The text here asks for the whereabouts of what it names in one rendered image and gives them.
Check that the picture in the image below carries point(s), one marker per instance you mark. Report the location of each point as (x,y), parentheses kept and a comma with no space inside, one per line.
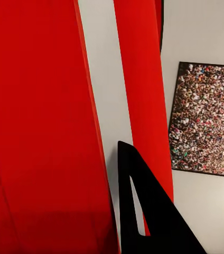
(196,127)

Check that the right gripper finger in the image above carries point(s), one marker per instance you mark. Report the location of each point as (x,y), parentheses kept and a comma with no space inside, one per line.
(169,232)

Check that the radio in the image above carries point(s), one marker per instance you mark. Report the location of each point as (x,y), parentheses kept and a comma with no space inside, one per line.
(76,77)

